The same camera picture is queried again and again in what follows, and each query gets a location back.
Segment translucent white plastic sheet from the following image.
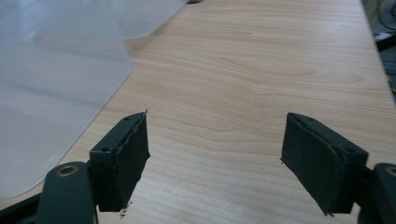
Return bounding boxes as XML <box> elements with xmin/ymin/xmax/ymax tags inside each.
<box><xmin>106</xmin><ymin>0</ymin><xmax>190</xmax><ymax>40</ymax></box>
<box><xmin>0</xmin><ymin>0</ymin><xmax>134</xmax><ymax>200</ymax></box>

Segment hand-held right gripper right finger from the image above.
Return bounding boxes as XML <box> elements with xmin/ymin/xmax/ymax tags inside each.
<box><xmin>280</xmin><ymin>112</ymin><xmax>370</xmax><ymax>217</ymax></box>

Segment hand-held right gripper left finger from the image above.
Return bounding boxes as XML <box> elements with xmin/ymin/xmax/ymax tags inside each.
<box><xmin>89</xmin><ymin>111</ymin><xmax>151</xmax><ymax>213</ymax></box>

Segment dark equipment beside table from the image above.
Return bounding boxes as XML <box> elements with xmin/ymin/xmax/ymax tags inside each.
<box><xmin>361</xmin><ymin>0</ymin><xmax>396</xmax><ymax>104</ymax></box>

